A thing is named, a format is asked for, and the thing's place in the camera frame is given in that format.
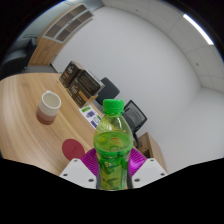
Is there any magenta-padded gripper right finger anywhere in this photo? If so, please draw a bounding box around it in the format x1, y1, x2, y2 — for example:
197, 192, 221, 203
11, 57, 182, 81
126, 147, 168, 190

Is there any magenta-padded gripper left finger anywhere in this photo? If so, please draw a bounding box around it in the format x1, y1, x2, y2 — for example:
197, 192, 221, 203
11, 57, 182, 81
59, 147, 101, 190

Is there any green drink bottle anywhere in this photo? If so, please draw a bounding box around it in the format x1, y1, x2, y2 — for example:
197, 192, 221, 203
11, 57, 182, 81
92, 98, 135, 192

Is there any low wooden side cabinet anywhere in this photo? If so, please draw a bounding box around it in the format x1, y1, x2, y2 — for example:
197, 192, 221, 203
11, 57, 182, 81
137, 131, 168, 173

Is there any black mesh office chair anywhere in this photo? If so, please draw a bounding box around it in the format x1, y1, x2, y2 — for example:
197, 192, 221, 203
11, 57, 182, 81
122, 99, 148, 148

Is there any white and brown cup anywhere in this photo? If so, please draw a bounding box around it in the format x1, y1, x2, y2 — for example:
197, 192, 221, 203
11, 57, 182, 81
36, 90, 62, 126

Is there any dark grey office chair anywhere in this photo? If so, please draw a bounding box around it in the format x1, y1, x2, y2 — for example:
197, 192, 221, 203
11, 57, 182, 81
98, 77, 121, 107

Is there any flat dark brown carton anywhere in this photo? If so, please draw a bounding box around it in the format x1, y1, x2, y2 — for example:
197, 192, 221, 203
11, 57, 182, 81
75, 69, 105, 96

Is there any small dark brown carton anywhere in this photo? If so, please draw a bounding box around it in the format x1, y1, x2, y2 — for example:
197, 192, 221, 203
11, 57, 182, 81
58, 60, 84, 89

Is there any tall wooden shelf cabinet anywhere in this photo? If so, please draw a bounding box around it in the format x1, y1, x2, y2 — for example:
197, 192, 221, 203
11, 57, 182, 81
28, 3, 95, 67

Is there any black sofa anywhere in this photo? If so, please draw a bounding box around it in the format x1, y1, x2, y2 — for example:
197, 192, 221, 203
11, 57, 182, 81
0, 38, 38, 81

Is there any long ceiling light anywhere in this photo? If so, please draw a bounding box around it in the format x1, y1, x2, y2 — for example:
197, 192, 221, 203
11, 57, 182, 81
182, 13, 214, 46

